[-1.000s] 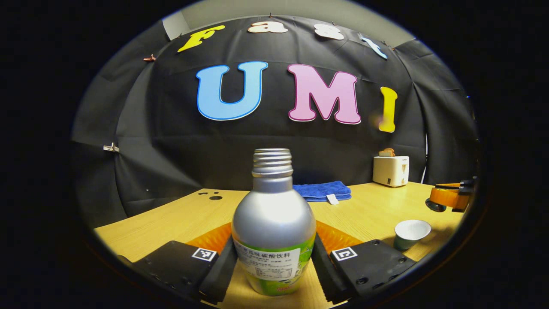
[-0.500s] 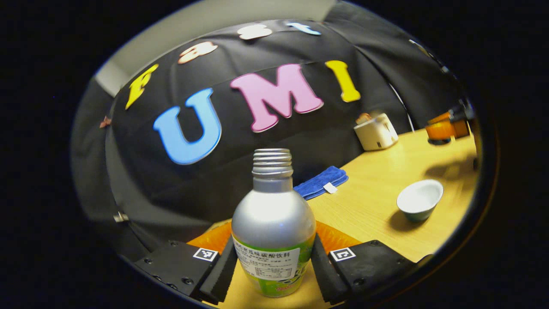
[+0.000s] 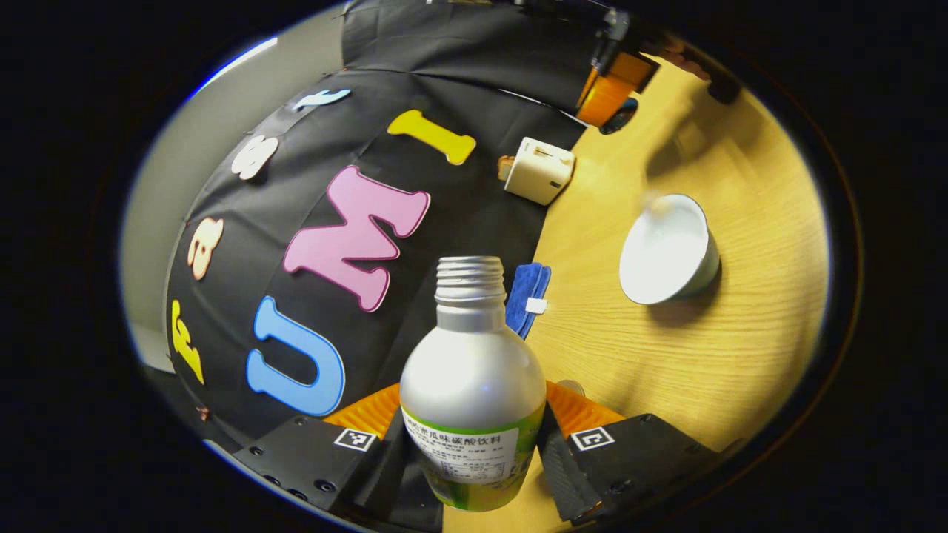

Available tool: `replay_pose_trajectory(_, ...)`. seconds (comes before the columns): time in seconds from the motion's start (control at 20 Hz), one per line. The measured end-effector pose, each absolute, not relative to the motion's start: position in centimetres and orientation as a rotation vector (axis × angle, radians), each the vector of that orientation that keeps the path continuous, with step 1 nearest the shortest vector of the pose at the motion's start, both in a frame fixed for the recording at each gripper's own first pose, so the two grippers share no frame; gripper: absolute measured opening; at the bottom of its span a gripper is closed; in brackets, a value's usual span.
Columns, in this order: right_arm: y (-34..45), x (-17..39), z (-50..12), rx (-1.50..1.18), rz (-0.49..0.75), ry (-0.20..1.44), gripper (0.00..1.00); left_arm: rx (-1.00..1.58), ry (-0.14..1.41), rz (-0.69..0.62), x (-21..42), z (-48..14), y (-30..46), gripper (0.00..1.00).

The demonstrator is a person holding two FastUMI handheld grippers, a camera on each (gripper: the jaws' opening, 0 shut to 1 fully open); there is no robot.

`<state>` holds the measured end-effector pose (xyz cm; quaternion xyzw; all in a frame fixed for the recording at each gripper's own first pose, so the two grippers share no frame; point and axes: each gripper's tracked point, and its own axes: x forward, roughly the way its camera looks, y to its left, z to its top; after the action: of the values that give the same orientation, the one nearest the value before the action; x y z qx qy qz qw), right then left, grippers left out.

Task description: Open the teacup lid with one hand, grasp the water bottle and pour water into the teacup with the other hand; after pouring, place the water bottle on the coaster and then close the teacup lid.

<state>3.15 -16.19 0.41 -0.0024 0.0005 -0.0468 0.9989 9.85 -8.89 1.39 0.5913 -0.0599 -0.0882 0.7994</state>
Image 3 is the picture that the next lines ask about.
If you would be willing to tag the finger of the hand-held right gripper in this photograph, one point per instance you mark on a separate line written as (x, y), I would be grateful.
(601, 100)
(635, 70)

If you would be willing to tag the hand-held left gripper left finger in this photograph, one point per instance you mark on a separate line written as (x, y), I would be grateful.
(311, 455)

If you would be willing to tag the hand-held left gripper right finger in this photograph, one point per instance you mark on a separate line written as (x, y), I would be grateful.
(652, 451)

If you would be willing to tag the dark teal teacup lid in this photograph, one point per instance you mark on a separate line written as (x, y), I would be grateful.
(621, 118)

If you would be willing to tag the white teacup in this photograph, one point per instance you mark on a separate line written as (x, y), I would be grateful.
(666, 255)

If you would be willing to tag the silver green-label water bottle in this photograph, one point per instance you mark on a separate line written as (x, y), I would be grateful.
(474, 385)

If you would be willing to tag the cream white toaster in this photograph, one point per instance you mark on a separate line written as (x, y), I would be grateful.
(539, 170)

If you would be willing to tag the reddish brown clip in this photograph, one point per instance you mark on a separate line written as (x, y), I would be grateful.
(202, 412)

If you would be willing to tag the toast slice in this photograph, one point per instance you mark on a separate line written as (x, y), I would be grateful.
(506, 168)

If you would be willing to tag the black backdrop cloth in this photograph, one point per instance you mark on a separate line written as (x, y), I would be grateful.
(459, 215)

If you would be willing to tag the folded blue towel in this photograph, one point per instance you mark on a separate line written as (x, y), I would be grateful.
(526, 296)

